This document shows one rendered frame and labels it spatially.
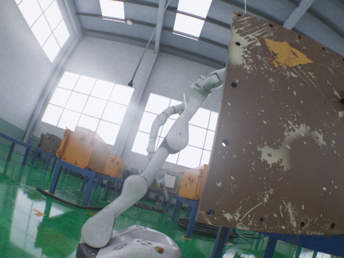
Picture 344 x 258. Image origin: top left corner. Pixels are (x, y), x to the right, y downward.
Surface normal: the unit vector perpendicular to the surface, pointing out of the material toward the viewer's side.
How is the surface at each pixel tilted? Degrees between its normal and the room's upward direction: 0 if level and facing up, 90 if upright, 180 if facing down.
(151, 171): 90
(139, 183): 90
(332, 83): 90
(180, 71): 90
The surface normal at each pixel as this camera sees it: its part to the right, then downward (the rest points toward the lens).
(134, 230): 0.26, -0.53
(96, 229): 0.20, -0.26
